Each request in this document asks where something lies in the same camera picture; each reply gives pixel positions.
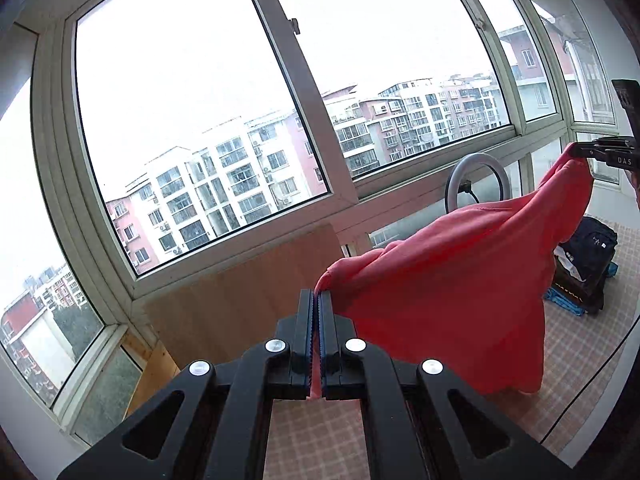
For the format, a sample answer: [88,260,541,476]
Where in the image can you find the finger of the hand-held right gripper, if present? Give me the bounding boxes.
[572,146,621,162]
[575,137,635,152]

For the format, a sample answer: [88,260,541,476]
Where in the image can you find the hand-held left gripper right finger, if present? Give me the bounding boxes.
[319,290,576,480]

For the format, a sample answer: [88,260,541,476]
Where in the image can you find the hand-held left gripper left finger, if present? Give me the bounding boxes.
[57,289,321,480]

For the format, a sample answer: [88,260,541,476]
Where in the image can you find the pink sweatshirt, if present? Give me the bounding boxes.
[307,142,596,401]

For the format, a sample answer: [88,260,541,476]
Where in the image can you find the pile of dark clothes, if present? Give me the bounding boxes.
[552,216,619,316]

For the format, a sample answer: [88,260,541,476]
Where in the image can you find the blue cloth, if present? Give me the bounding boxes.
[544,262,618,317]

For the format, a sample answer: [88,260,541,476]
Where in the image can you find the apartment buildings outside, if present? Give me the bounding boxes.
[0,25,616,406]

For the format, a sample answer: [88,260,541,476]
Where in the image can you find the plaid beige blanket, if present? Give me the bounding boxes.
[262,215,640,480]

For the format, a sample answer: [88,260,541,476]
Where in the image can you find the white ring light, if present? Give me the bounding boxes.
[445,152,507,211]

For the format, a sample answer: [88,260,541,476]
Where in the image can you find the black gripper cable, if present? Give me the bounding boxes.
[542,305,640,443]

